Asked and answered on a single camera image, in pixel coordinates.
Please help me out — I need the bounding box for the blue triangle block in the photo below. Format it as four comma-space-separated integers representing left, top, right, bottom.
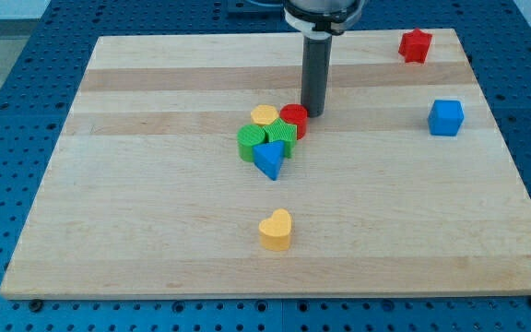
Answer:
253, 141, 285, 181

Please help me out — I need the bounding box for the yellow hexagon block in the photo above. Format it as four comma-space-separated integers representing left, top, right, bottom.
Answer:
250, 104, 279, 126

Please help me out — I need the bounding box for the blue perforated metal table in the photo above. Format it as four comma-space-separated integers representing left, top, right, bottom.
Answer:
0, 0, 531, 331

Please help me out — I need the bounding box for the green cylinder block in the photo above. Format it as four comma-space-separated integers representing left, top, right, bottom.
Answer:
237, 124, 266, 162

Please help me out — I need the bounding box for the blue cube block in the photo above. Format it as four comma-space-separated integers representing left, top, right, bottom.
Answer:
428, 100, 465, 136

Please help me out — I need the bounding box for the red star block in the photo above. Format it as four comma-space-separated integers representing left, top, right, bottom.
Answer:
398, 28, 433, 64

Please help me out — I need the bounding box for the yellow heart block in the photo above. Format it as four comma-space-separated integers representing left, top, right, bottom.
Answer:
258, 208, 292, 251

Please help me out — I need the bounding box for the light wooden board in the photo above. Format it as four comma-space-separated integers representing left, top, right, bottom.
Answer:
0, 29, 531, 300

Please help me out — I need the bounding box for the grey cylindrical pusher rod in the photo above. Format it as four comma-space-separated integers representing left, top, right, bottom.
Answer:
301, 37, 332, 118

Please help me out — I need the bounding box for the green star block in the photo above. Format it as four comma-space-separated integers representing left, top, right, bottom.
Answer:
264, 118, 298, 159

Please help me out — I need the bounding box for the red cylinder block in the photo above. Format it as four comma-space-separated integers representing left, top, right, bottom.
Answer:
279, 104, 308, 140

